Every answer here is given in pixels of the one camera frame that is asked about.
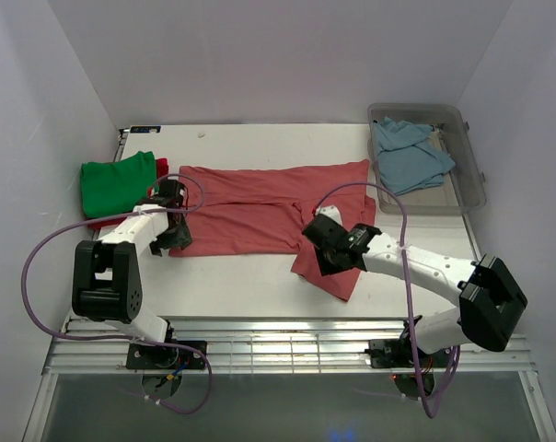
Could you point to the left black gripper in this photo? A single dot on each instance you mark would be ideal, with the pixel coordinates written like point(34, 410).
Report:
point(182, 238)

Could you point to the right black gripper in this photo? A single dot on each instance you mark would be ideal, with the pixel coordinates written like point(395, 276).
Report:
point(326, 267)

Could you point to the salmon pink t shirt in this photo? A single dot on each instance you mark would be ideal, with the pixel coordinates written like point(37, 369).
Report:
point(256, 211)

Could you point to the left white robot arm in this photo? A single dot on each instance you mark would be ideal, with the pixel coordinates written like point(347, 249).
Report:
point(107, 284)

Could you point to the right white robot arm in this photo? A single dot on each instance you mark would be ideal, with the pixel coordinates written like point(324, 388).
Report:
point(487, 302)

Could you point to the folded green t shirt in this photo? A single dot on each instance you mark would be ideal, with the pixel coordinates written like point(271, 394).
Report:
point(114, 188)

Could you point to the blue label sticker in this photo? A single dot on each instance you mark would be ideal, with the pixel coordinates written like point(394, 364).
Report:
point(145, 129)

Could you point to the blue t shirt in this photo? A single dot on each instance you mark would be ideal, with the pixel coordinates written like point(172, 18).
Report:
point(407, 160)

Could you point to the clear plastic bin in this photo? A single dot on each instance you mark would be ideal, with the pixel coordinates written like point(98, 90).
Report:
point(462, 190)

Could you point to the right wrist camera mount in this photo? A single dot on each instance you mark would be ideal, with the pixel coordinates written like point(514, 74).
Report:
point(330, 211)

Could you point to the aluminium table frame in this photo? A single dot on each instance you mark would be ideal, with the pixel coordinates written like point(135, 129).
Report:
point(260, 318)

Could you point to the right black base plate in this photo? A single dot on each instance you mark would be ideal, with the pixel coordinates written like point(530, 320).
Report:
point(393, 353)

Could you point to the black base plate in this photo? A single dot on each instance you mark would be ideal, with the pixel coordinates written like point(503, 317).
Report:
point(393, 353)
point(149, 357)

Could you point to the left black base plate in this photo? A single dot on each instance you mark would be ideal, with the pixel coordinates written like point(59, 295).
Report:
point(149, 357)

